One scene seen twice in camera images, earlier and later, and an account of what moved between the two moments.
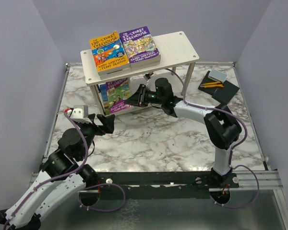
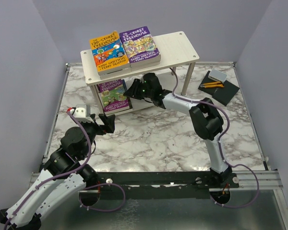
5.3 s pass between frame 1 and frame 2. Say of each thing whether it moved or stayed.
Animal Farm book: moved
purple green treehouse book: stayed
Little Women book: stayed
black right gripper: moved
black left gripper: stayed
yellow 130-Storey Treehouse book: stayed
